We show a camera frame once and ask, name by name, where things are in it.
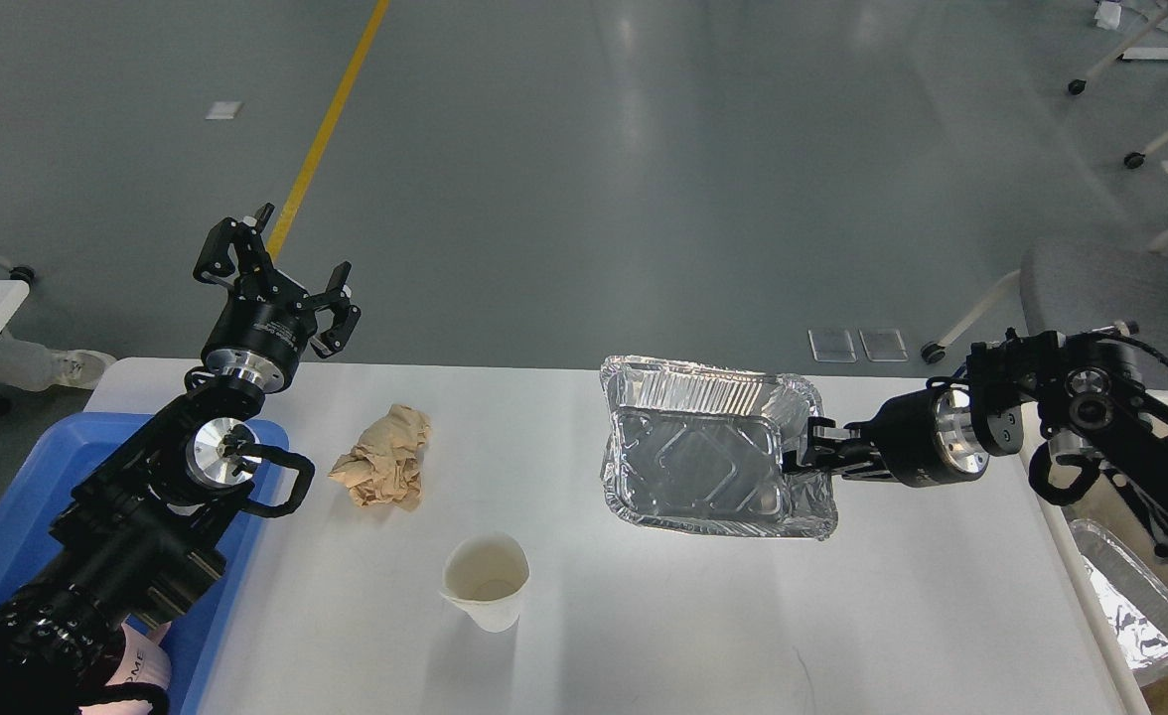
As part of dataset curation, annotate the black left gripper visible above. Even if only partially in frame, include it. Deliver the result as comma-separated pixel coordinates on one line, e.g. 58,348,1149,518
194,204,362,393

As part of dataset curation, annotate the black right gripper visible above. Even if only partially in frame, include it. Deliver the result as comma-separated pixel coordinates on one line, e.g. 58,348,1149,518
781,386,989,488

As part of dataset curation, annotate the aluminium foil tray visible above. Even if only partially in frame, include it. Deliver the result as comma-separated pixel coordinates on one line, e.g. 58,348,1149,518
599,355,837,540

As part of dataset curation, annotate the brown paper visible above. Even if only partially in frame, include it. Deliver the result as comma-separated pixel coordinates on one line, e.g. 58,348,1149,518
327,403,431,512

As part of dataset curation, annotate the white paper cup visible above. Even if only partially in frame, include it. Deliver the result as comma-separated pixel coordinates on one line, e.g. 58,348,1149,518
439,532,530,634

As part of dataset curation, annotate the pink ribbed mug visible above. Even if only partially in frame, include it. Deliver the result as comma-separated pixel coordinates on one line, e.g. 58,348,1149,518
86,622,172,689

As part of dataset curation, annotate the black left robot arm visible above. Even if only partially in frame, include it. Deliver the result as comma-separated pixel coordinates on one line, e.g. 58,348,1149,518
0,204,361,714

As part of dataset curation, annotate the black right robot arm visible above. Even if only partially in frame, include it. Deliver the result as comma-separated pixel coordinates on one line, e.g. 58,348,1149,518
780,322,1168,564

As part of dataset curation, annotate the grey office chair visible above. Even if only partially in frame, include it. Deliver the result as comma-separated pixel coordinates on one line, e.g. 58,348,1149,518
922,240,1168,363

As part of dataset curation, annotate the foil tray in bin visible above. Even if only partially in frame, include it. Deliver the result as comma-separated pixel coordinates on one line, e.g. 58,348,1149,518
1068,518,1168,687

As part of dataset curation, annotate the blue plastic tray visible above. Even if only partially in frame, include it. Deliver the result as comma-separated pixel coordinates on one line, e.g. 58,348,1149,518
0,414,291,715

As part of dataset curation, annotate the beige plastic bin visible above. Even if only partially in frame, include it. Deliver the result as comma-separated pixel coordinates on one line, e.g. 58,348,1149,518
1035,479,1168,714

